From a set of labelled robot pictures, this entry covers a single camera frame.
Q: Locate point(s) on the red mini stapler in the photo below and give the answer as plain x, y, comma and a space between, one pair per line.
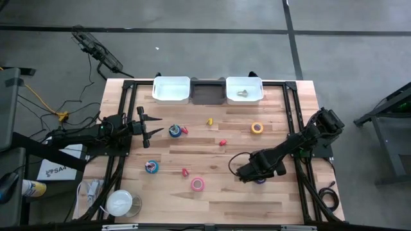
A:
222, 142
184, 130
185, 172

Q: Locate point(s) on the dark blue tape roll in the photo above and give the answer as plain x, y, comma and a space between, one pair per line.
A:
171, 133

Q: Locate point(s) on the white cardboard box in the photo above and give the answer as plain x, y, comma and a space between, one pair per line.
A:
57, 171

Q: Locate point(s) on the yellow tape roll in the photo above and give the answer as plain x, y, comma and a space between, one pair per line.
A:
252, 127

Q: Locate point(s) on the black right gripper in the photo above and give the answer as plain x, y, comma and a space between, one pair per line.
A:
260, 167

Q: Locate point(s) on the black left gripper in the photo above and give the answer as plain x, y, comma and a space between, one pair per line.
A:
141, 127

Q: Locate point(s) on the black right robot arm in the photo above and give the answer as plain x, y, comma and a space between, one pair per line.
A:
298, 138

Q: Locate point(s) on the silver metal bracket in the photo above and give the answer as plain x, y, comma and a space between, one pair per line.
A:
298, 228
118, 227

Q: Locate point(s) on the black computer mouse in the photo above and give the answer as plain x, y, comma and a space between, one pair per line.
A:
8, 187

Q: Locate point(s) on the pink tape roll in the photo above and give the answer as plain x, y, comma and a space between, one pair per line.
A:
192, 184

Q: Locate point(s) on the yellow mini stapler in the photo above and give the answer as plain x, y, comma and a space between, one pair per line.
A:
209, 121

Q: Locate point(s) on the grey translucent plastic bin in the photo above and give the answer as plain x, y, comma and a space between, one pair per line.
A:
208, 93

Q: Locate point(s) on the white plastic bin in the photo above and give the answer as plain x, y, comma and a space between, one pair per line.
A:
171, 90
253, 96

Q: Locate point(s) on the black aluminium table frame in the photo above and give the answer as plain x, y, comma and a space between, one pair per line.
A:
128, 84

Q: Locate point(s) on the purple tape roll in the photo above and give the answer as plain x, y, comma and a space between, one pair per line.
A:
260, 182

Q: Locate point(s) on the black side table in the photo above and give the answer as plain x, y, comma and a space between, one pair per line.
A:
388, 138

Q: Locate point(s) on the metal staple remover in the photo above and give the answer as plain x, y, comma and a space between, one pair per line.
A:
149, 165
175, 129
243, 93

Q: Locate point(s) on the yellow white spray can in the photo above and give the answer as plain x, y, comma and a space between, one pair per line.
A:
33, 188

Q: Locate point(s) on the black diagonal support beam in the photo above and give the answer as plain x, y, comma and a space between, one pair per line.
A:
48, 150

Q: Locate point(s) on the teal tape roll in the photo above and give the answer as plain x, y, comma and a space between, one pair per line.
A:
155, 170

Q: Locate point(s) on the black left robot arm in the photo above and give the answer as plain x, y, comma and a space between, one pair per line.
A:
83, 133

